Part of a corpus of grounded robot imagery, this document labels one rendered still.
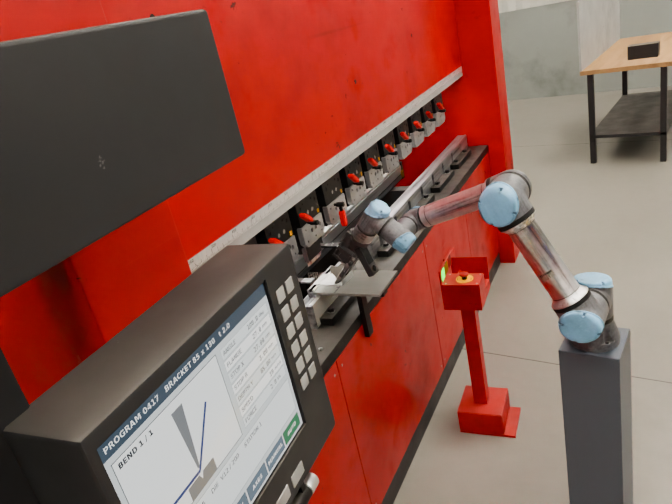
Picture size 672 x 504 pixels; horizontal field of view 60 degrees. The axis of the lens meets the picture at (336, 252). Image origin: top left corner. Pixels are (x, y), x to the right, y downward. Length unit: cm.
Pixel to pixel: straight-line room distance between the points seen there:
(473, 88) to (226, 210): 260
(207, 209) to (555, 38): 825
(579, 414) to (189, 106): 171
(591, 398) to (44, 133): 183
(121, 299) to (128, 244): 10
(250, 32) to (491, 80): 234
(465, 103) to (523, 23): 565
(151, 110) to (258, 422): 44
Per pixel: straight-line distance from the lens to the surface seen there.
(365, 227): 196
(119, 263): 112
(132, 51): 72
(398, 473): 268
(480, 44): 396
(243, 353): 82
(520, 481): 269
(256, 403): 86
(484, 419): 284
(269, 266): 87
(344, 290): 208
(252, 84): 185
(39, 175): 61
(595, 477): 234
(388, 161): 271
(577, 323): 182
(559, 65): 956
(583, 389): 210
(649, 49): 626
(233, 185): 172
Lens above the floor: 192
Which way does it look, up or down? 22 degrees down
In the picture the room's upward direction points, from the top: 13 degrees counter-clockwise
